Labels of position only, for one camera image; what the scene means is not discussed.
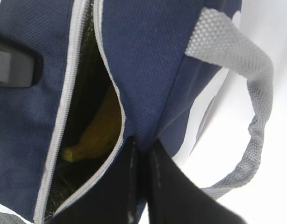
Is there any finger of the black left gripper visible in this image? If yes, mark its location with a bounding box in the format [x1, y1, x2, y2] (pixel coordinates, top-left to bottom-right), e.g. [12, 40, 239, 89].
[0, 39, 43, 88]

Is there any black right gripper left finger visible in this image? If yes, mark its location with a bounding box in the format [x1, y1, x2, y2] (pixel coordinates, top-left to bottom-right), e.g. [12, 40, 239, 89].
[48, 136, 147, 224]

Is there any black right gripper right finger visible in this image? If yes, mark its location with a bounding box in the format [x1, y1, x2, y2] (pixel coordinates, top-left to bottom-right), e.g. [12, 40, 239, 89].
[147, 140, 245, 224]

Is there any yellow banana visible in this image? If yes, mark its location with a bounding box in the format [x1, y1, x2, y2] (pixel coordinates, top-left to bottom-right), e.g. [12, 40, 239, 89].
[62, 86, 122, 162]

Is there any navy lunch bag grey trim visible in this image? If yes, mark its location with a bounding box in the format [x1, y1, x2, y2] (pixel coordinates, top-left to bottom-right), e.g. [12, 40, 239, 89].
[0, 0, 273, 224]

